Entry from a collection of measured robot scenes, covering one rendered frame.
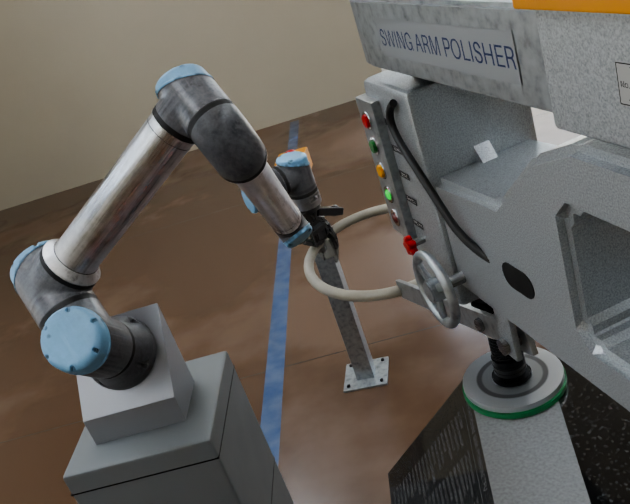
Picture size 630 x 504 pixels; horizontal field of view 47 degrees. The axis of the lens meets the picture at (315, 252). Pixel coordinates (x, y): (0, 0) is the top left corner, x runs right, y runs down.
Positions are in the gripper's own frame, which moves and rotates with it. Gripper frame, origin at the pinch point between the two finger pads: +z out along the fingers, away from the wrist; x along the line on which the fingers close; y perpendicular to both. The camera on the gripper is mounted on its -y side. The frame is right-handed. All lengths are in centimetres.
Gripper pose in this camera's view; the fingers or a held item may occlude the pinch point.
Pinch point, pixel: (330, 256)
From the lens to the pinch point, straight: 229.7
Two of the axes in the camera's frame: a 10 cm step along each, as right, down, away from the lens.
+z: 2.9, 8.2, 4.8
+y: -6.1, 5.5, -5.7
